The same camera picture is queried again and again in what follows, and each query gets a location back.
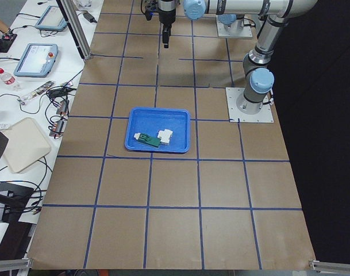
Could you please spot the plastic water bottle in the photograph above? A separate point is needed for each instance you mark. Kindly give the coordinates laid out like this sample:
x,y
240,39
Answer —
x,y
9,80

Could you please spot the near teach pendant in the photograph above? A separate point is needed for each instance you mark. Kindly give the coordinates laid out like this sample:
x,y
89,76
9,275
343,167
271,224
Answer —
x,y
37,60

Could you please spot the black power adapter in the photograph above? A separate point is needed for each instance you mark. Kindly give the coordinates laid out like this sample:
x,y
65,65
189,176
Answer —
x,y
89,17

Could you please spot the black monitor stand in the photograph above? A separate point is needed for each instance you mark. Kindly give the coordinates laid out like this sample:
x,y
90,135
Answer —
x,y
13,200

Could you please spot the beige plastic tray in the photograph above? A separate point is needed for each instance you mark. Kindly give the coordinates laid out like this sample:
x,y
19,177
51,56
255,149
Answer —
x,y
27,144

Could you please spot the aluminium frame post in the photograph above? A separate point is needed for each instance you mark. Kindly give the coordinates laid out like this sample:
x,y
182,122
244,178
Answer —
x,y
68,11

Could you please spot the teach pendant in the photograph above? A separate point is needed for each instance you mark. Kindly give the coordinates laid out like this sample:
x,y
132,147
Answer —
x,y
52,19
37,60

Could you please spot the blue plastic tray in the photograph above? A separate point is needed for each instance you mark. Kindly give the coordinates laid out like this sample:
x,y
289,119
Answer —
x,y
151,120

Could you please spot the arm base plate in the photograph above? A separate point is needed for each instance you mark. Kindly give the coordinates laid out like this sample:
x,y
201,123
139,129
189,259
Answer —
x,y
241,110
246,33

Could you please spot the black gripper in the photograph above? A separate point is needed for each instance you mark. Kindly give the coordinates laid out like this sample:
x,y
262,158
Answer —
x,y
166,16

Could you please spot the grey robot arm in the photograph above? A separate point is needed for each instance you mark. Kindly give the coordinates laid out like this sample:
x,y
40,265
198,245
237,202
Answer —
x,y
231,22
259,80

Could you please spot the green white relay module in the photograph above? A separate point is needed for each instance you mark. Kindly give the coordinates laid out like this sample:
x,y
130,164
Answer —
x,y
146,139

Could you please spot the far teach pendant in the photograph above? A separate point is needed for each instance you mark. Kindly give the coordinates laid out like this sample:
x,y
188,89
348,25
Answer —
x,y
52,19

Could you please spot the white circuit breaker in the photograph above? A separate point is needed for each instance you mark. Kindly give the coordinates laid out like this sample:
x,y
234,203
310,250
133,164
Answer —
x,y
165,136

